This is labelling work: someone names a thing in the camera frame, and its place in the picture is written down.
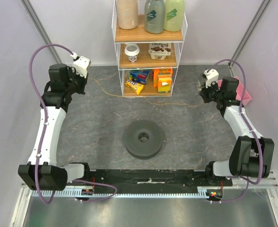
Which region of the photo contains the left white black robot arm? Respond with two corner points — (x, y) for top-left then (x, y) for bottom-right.
(18, 61), (91, 191)

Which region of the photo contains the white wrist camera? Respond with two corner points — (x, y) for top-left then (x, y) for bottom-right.
(71, 52), (91, 79)
(197, 69), (219, 91)

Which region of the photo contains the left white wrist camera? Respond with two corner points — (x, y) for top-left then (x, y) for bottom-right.
(71, 52), (91, 79)

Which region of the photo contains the white wire shelf rack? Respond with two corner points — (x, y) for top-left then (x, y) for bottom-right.
(111, 0), (188, 98)

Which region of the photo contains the light green soap bottle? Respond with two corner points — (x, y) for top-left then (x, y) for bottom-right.
(164, 0), (185, 32)

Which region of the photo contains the pink plastic bin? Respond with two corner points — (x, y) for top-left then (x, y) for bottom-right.
(216, 76), (252, 106)

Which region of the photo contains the grey-green soap bottle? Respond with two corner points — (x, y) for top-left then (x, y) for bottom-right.
(144, 0), (165, 34)

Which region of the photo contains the white lidded yogurt cup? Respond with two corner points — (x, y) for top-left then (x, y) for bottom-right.
(124, 44), (140, 63)

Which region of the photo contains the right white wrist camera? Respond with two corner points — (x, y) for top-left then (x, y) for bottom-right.
(197, 69), (219, 91)

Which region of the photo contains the yellow orange sponge pack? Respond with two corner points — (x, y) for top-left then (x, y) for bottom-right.
(157, 75), (172, 94)

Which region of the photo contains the yellow M&M candy bag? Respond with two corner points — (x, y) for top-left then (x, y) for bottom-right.
(125, 79), (144, 95)

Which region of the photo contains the orange cracker box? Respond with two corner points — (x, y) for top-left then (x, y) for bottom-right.
(152, 68), (173, 87)

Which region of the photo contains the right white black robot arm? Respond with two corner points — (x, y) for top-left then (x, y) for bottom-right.
(197, 74), (274, 186)

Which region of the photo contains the aluminium slotted rail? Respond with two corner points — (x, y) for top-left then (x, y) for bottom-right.
(31, 186), (210, 198)

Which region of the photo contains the Chobani yogurt tub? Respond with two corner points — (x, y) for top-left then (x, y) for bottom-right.
(149, 43), (171, 60)

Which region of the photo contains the thin yellow cable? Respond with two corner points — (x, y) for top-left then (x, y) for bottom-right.
(92, 78), (205, 107)

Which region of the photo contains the beige lotion bottle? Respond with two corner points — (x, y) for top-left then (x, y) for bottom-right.
(116, 0), (139, 30)

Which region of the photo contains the blue snack box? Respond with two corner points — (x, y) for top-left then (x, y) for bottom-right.
(129, 70), (150, 85)

